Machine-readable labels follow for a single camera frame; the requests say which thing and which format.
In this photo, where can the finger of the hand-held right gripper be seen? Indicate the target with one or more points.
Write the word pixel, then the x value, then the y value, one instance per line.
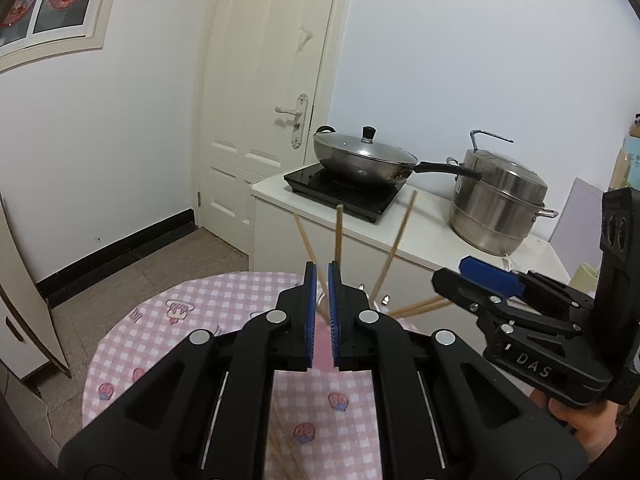
pixel 465 290
pixel 487 274

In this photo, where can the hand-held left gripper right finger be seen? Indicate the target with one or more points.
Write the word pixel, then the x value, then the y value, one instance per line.
pixel 333 310

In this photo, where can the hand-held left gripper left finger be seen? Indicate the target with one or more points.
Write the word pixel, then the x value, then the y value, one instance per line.
pixel 312 310

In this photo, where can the pink cup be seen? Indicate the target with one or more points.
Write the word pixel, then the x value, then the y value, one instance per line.
pixel 322 347

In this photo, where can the group of wooden chopsticks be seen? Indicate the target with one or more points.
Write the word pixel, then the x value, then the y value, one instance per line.
pixel 398 232

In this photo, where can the person's right hand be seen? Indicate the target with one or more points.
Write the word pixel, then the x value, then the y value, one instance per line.
pixel 585 430

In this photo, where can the stainless steel steamer pot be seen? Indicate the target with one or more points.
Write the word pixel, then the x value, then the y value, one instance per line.
pixel 495 210

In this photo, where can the white kitchen cabinet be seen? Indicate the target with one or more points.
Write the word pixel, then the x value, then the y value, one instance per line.
pixel 280 230

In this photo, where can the light green cup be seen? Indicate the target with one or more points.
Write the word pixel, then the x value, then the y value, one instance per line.
pixel 585 275

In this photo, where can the pale box-shaped appliance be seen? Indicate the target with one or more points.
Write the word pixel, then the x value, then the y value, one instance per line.
pixel 577 210

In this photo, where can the black induction cooktop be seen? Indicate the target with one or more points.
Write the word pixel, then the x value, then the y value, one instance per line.
pixel 320 185

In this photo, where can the pink checked tablecloth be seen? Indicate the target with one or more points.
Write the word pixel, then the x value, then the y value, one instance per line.
pixel 175 340

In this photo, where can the glass wok lid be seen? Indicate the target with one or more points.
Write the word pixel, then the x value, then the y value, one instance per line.
pixel 370 147

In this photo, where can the beige bottle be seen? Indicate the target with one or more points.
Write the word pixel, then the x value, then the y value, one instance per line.
pixel 620 172

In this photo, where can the cream panel door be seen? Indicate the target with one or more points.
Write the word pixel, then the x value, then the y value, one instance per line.
pixel 260 85

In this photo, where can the white door hook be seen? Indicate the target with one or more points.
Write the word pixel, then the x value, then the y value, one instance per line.
pixel 305 36

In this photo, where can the cream framed window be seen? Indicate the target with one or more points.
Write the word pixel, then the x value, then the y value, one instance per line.
pixel 95 10

